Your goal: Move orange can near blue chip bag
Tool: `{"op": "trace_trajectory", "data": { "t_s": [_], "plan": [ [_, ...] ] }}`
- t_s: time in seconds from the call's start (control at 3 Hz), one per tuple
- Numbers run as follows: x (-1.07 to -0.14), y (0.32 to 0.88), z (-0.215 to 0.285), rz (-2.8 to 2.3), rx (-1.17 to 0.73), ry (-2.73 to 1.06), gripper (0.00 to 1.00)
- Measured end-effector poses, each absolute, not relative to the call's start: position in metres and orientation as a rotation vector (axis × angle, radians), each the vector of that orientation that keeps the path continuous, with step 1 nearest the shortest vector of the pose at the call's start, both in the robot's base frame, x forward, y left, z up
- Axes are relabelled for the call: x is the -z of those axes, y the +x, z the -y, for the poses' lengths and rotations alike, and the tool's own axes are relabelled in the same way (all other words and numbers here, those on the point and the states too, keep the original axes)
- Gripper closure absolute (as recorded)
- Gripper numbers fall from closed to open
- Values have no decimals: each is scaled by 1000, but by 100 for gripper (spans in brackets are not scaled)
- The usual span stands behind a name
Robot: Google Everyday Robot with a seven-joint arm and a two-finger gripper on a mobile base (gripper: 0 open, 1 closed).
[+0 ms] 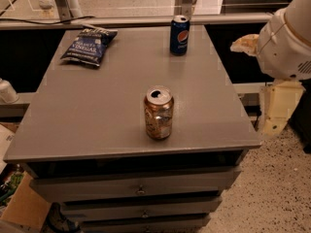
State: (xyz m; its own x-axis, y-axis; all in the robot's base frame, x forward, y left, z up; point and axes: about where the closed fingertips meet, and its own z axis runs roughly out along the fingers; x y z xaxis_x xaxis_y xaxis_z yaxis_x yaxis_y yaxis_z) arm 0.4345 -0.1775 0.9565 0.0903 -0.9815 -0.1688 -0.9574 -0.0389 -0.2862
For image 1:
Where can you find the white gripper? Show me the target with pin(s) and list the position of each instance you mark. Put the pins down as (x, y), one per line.
(281, 53)

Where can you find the orange soda can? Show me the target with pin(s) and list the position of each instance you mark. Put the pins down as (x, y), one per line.
(158, 109)

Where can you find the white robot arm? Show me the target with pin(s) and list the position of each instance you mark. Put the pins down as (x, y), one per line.
(299, 13)

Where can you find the blue Pepsi can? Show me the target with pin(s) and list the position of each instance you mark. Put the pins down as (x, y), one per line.
(179, 34)

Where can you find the blue chip bag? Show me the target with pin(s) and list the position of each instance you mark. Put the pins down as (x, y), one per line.
(90, 45)

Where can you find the grey drawer cabinet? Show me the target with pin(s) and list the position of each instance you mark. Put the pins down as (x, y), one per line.
(83, 138)

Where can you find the white cylindrical object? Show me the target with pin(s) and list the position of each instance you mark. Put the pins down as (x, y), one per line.
(7, 92)

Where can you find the cardboard box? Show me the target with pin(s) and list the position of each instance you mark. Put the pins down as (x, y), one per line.
(26, 211)

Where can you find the metal railing frame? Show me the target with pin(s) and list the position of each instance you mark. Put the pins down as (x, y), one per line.
(28, 14)

